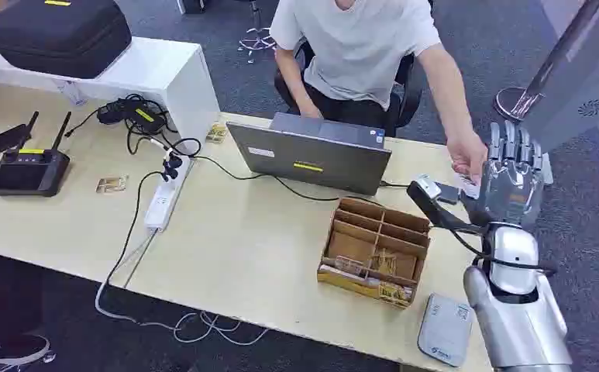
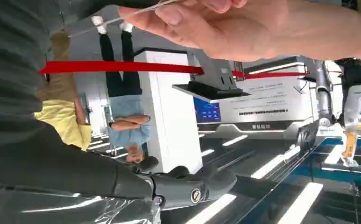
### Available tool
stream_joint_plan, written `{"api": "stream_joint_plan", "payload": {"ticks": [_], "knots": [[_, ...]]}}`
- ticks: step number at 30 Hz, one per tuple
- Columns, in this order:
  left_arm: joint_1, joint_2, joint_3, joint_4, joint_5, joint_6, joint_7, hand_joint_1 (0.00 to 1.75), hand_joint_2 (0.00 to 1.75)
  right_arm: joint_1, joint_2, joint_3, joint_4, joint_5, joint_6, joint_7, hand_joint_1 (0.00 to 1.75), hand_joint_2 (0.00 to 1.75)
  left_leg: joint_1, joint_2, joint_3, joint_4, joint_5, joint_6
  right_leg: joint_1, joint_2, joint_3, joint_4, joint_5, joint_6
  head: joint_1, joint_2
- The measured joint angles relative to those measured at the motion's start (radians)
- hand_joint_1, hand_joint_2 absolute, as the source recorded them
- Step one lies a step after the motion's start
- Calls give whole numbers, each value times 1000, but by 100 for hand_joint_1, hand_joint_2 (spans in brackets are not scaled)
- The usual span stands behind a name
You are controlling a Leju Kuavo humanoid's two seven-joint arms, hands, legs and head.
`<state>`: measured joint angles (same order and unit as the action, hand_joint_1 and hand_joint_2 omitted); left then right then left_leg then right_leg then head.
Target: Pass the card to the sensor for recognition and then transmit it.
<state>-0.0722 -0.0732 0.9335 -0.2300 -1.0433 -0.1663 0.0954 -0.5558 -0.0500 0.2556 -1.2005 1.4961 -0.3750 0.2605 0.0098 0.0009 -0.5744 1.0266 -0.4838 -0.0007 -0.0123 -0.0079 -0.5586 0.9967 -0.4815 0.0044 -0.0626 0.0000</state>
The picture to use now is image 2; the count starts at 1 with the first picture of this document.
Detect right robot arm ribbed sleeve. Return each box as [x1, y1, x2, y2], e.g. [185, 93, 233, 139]
[0, 0, 66, 147]

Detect black flat monitor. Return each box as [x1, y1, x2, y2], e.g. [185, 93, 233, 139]
[295, 120, 320, 157]

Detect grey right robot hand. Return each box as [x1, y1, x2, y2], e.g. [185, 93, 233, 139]
[0, 119, 239, 224]

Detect person with folded arms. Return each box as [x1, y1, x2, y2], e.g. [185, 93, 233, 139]
[91, 15, 153, 165]

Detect long red barrier belt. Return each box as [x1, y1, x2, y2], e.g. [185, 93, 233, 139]
[38, 60, 205, 76]

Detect blue display screen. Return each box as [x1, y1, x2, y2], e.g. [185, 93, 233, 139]
[193, 97, 222, 124]

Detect person standing sideways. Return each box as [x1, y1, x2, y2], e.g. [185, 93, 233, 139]
[34, 30, 92, 152]

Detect white square pillar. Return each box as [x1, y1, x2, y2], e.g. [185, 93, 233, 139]
[133, 47, 204, 175]

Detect grey console stand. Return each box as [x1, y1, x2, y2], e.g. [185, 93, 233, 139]
[171, 49, 253, 104]

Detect white display wall with text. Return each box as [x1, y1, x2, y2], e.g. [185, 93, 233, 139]
[197, 56, 319, 140]

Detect person's hand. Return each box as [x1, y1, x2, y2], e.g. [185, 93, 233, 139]
[117, 0, 361, 63]

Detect short red barrier belt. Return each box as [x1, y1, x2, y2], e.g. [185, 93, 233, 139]
[232, 70, 310, 80]

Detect left robot hand orange thumb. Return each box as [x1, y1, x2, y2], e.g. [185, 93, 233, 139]
[340, 129, 361, 168]

